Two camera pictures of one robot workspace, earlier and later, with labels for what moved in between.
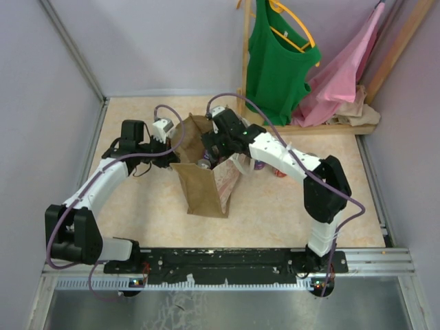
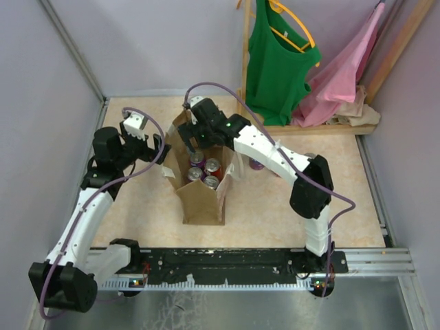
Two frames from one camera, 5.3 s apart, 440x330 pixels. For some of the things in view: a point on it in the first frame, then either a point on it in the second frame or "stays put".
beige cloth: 357,113 stays put
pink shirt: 336,80 stays put
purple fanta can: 203,163 to 194,174
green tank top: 280,58 stays put
